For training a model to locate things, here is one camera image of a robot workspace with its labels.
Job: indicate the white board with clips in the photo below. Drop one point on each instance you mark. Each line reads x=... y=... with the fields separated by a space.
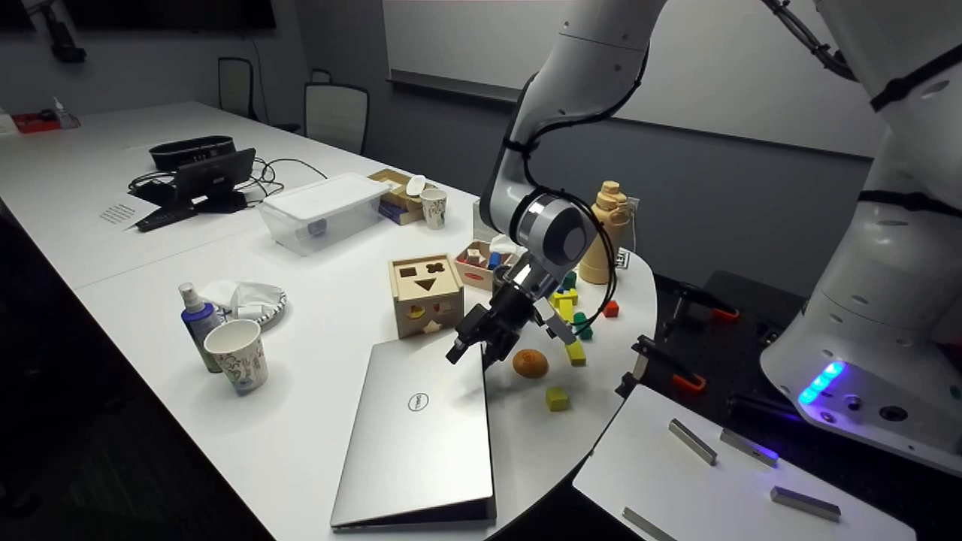
x=669 y=477

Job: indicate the cardboard box with lid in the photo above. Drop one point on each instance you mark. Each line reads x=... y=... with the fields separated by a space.
x=403 y=197

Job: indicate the wall mounted dark screen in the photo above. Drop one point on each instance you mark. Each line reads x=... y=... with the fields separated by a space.
x=171 y=14

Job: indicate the clear plastic storage bin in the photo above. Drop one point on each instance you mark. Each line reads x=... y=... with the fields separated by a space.
x=321 y=215

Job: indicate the silver Dell laptop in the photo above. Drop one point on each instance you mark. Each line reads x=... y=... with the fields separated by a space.
x=420 y=449

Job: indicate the yellow cube block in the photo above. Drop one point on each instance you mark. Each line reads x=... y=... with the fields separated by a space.
x=557 y=400

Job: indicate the wooden shape sorter box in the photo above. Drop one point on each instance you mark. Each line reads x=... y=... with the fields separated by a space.
x=429 y=296

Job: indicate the patterned paper cup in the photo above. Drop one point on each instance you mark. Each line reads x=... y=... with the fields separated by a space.
x=240 y=354

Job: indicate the red items at table end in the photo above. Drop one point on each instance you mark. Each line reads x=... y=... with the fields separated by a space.
x=46 y=121

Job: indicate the grey office chair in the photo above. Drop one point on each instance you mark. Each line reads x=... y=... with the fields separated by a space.
x=339 y=115
x=237 y=85

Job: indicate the far grey office chair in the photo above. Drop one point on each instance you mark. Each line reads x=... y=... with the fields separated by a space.
x=237 y=85

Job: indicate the crumpled clear plastic wrap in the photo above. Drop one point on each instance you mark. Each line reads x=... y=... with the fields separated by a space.
x=260 y=301

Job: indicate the tan insulated water bottle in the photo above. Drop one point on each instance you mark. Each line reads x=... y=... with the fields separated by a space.
x=615 y=215

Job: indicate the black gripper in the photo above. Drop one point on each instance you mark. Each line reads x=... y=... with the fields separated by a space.
x=521 y=296

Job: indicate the small spray bottle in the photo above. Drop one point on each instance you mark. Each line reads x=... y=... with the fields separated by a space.
x=199 y=316

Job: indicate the orange round block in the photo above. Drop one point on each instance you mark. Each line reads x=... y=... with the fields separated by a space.
x=531 y=365

